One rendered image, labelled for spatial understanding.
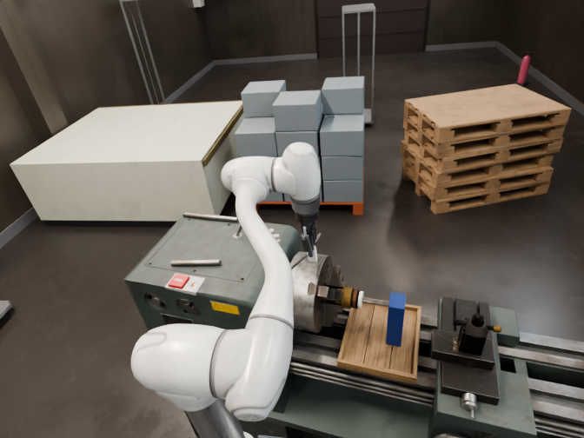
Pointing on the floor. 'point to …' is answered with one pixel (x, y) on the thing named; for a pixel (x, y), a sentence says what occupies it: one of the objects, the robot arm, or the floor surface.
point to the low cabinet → (134, 165)
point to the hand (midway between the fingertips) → (311, 254)
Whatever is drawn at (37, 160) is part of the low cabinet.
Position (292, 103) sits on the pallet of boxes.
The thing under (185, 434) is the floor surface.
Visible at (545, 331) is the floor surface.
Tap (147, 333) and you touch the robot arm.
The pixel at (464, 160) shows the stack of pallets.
